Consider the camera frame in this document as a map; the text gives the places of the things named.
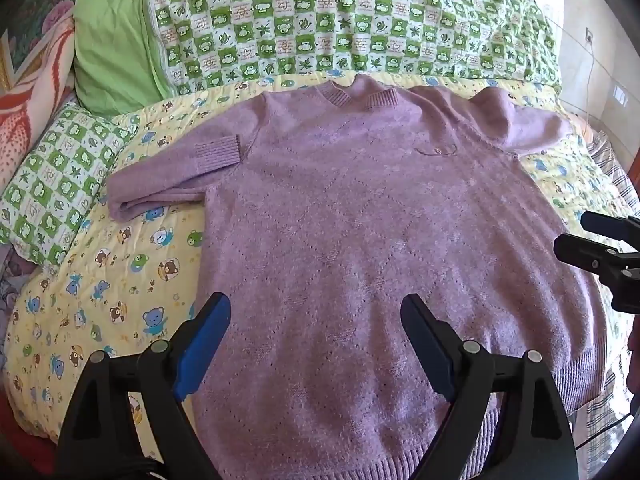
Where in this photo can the green checkered quilt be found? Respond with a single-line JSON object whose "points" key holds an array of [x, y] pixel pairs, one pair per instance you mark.
{"points": [[310, 20]]}

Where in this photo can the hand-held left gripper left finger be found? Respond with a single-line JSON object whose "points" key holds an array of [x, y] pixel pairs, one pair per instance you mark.
{"points": [[200, 347]]}

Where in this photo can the yellow cartoon bear bedsheet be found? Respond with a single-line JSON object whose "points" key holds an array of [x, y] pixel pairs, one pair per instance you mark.
{"points": [[100, 280]]}

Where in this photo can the white wall socket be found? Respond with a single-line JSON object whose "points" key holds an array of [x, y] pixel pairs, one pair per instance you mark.
{"points": [[590, 36]]}

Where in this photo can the grey plaid bedsheet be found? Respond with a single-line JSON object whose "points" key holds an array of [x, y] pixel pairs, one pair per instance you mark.
{"points": [[607, 162]]}

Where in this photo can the purple knit sweater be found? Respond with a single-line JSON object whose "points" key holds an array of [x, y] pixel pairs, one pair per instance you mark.
{"points": [[350, 220]]}

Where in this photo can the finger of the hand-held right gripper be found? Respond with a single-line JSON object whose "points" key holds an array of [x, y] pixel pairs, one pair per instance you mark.
{"points": [[612, 227], [580, 252]]}

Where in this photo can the red floral blanket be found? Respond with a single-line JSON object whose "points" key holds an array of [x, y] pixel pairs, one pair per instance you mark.
{"points": [[30, 110]]}

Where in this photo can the green checkered pillow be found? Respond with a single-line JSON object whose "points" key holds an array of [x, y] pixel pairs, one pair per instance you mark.
{"points": [[60, 175]]}

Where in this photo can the white wall switch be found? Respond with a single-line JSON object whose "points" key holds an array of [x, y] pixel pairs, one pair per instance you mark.
{"points": [[620, 95]]}

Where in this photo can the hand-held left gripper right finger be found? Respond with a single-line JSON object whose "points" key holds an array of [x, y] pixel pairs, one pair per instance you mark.
{"points": [[431, 347]]}

